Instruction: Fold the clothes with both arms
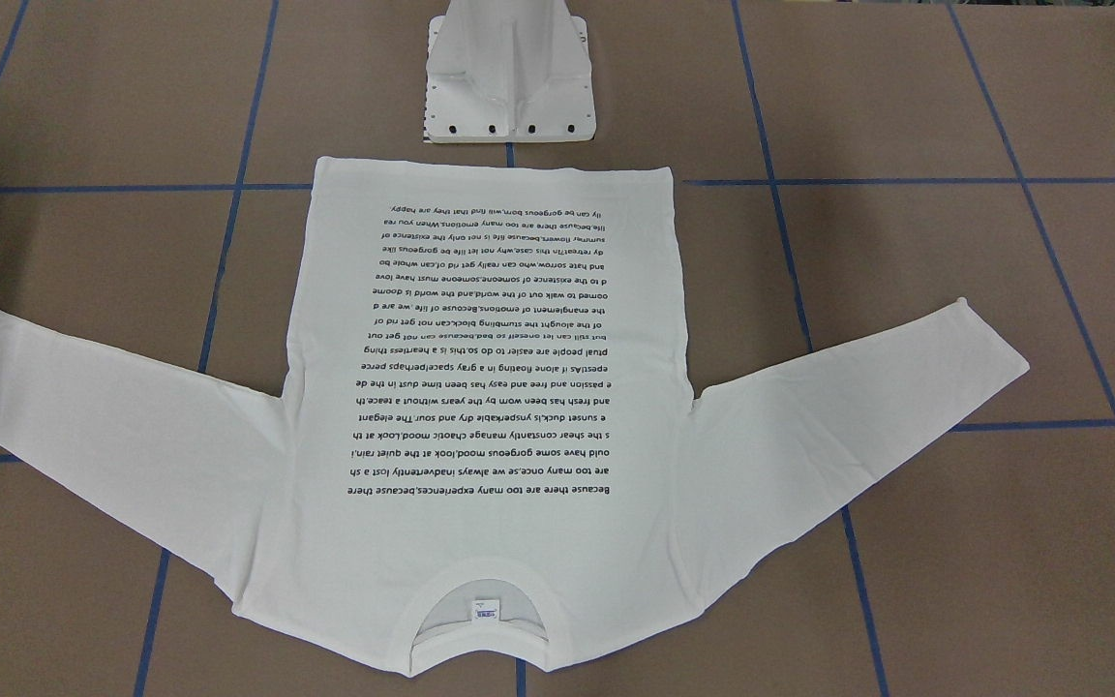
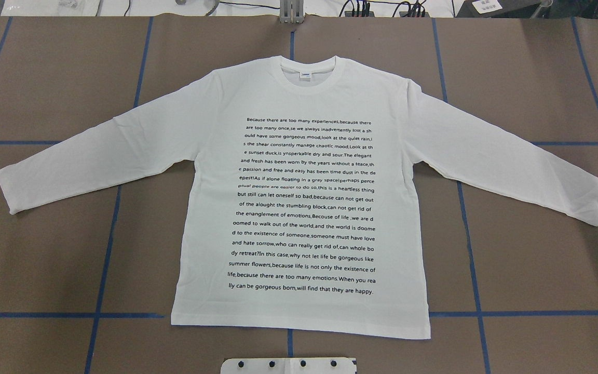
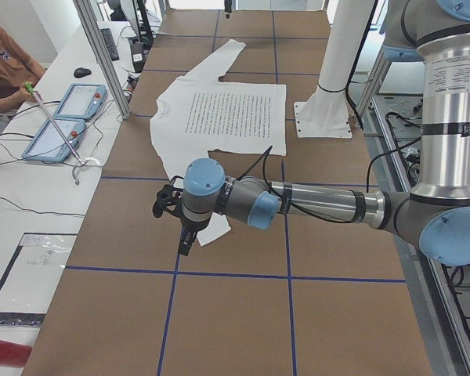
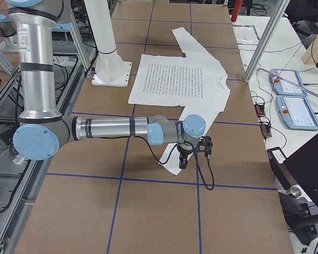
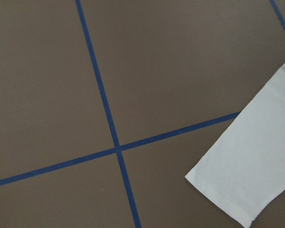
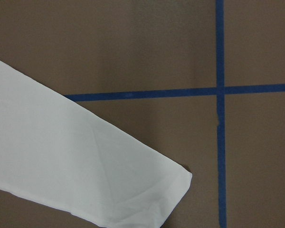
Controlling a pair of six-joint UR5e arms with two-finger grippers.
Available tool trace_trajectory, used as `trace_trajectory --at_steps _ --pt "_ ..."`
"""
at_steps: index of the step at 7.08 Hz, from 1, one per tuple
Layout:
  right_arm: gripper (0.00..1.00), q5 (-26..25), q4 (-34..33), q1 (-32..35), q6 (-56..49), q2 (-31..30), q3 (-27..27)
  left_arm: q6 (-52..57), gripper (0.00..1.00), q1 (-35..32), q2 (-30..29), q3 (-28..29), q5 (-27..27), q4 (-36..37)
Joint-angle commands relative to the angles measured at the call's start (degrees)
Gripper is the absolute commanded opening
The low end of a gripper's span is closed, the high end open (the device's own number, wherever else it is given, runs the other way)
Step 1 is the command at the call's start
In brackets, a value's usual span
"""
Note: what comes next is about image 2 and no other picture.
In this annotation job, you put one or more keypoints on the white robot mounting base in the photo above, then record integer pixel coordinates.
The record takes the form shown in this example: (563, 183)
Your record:
(290, 365)

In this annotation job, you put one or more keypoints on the white long-sleeve printed shirt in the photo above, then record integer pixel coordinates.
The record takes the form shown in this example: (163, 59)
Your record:
(303, 211)

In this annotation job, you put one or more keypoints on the grey aluminium frame post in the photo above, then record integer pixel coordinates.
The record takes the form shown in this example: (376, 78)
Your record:
(291, 11)

